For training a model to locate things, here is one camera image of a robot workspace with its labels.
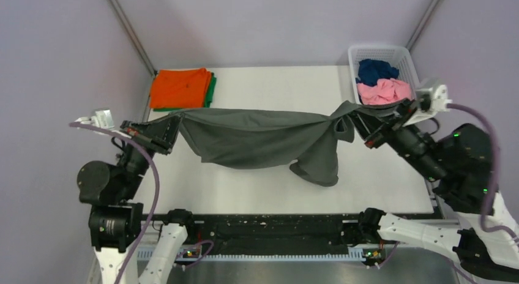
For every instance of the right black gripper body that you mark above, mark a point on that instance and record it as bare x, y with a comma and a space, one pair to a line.
385, 123

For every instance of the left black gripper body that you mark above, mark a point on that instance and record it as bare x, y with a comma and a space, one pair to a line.
149, 136

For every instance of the grey t-shirt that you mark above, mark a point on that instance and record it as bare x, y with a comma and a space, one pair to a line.
255, 139

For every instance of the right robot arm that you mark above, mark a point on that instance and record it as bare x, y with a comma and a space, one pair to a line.
465, 166

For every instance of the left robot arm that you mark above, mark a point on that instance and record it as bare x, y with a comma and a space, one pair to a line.
117, 224

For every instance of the pink t-shirt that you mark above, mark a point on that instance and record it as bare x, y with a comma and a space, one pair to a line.
385, 92

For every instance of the folded orange t-shirt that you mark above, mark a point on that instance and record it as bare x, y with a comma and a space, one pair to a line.
180, 89

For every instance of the navy blue t-shirt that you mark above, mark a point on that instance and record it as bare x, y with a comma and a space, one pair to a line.
370, 71

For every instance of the folded green t-shirt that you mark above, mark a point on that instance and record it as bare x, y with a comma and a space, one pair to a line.
209, 93

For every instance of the white plastic basket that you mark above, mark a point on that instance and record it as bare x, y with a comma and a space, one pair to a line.
396, 56

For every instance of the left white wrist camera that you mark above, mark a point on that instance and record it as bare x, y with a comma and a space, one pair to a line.
100, 118

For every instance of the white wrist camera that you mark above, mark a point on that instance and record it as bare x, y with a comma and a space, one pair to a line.
432, 97
100, 118

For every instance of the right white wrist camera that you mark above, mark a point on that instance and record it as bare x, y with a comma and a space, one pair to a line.
432, 97

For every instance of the white slotted cable duct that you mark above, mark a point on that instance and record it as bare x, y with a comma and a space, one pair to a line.
354, 254

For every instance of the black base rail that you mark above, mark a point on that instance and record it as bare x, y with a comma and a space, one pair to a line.
273, 235

